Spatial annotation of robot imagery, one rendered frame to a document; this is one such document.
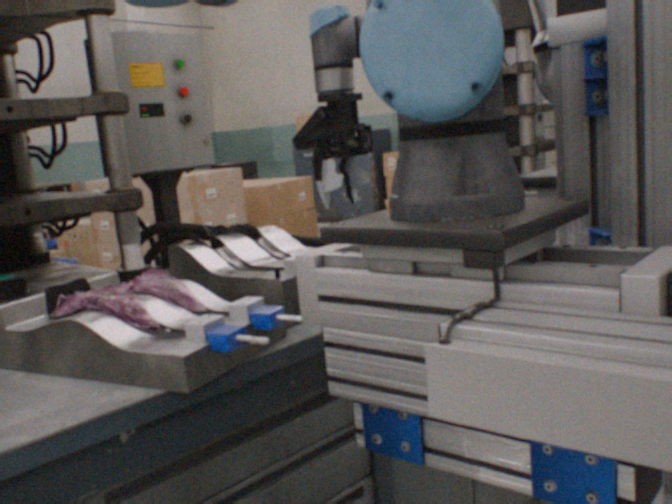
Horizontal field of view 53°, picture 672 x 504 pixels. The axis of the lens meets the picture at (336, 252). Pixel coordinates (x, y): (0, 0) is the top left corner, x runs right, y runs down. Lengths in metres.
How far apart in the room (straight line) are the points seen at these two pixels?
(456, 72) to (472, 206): 0.18
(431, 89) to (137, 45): 1.57
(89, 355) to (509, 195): 0.68
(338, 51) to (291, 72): 8.20
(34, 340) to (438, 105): 0.82
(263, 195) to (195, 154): 3.74
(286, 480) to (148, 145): 1.12
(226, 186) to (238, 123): 4.86
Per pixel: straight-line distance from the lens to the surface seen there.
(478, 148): 0.72
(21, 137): 2.49
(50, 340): 1.16
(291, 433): 1.27
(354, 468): 1.42
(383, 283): 0.77
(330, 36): 1.27
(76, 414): 1.00
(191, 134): 2.13
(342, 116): 1.26
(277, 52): 9.63
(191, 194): 5.09
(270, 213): 5.85
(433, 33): 0.57
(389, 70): 0.58
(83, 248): 6.50
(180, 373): 0.98
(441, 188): 0.71
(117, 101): 1.85
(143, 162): 2.04
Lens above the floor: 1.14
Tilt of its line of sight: 10 degrees down
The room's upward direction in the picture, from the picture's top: 5 degrees counter-clockwise
